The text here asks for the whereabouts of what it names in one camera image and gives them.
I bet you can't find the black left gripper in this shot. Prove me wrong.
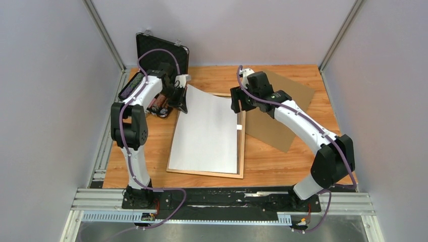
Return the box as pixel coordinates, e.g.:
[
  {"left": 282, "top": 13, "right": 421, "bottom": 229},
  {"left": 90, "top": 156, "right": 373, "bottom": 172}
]
[{"left": 159, "top": 84, "right": 187, "bottom": 114}]

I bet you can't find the brown cardboard backing board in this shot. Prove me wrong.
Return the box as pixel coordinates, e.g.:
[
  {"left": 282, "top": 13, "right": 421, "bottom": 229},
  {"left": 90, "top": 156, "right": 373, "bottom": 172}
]
[{"left": 245, "top": 70, "right": 315, "bottom": 153}]

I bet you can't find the autumn forest photo print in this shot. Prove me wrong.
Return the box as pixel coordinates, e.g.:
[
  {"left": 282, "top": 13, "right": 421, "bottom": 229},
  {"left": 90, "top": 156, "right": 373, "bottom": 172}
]
[{"left": 168, "top": 84, "right": 242, "bottom": 174}]

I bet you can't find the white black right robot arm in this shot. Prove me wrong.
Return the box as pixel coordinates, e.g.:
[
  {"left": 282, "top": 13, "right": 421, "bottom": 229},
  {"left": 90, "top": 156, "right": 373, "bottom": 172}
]
[{"left": 230, "top": 66, "right": 356, "bottom": 211}]

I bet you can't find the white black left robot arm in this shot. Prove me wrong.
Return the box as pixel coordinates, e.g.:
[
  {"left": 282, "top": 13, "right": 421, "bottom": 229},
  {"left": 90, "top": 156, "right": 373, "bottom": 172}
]
[{"left": 111, "top": 63, "right": 191, "bottom": 208}]

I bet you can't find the black poker chip case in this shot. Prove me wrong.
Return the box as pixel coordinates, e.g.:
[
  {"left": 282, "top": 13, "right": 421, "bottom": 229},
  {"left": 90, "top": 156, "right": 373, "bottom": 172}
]
[{"left": 118, "top": 33, "right": 189, "bottom": 109}]

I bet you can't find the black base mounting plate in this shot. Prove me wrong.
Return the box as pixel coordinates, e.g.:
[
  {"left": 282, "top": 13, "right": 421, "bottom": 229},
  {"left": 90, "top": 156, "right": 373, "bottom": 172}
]
[{"left": 121, "top": 187, "right": 322, "bottom": 221}]

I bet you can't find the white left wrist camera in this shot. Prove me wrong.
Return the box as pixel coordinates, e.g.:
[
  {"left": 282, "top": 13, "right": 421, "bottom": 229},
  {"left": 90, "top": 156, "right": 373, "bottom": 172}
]
[{"left": 174, "top": 74, "right": 191, "bottom": 88}]

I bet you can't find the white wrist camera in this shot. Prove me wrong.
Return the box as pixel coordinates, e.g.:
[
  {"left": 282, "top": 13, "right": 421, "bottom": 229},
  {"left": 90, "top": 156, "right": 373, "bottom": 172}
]
[
  {"left": 174, "top": 74, "right": 191, "bottom": 88},
  {"left": 239, "top": 68, "right": 255, "bottom": 88}
]

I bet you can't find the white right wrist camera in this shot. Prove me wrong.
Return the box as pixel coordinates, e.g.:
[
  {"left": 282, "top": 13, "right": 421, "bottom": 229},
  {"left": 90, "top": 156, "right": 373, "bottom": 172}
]
[{"left": 239, "top": 68, "right": 255, "bottom": 88}]

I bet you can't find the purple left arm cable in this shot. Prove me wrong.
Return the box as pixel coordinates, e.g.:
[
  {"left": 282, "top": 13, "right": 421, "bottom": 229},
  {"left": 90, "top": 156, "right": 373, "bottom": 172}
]
[{"left": 119, "top": 48, "right": 187, "bottom": 230}]

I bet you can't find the aluminium left corner post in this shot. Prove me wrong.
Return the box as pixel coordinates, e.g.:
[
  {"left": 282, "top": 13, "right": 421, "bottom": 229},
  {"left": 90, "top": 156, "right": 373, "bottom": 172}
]
[{"left": 83, "top": 0, "right": 126, "bottom": 72}]

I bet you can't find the aluminium corner post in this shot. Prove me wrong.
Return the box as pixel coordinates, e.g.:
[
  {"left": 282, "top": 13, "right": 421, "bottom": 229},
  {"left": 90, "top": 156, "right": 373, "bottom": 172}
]
[
  {"left": 83, "top": 0, "right": 126, "bottom": 72},
  {"left": 318, "top": 0, "right": 366, "bottom": 74}
]

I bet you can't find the white slotted cable duct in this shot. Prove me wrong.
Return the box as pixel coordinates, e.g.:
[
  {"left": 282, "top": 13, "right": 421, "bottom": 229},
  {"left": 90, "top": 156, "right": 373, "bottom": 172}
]
[{"left": 81, "top": 212, "right": 292, "bottom": 226}]

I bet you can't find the aluminium right corner post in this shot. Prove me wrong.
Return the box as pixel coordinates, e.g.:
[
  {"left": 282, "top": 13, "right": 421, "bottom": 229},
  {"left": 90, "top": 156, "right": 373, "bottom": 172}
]
[{"left": 318, "top": 0, "right": 366, "bottom": 74}]

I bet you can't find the aluminium rail frame front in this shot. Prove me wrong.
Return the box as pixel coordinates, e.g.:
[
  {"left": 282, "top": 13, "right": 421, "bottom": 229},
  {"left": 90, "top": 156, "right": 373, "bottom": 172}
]
[{"left": 61, "top": 187, "right": 384, "bottom": 241}]

